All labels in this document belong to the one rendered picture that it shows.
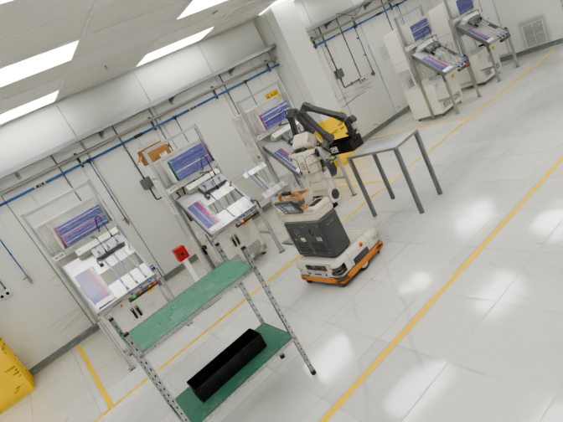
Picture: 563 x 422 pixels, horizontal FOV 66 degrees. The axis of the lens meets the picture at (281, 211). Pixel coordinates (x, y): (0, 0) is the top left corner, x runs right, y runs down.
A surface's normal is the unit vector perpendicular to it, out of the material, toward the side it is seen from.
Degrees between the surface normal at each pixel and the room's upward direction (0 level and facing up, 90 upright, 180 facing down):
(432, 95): 90
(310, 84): 90
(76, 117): 90
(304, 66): 90
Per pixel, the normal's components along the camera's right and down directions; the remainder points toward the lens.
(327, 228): 0.59, -0.06
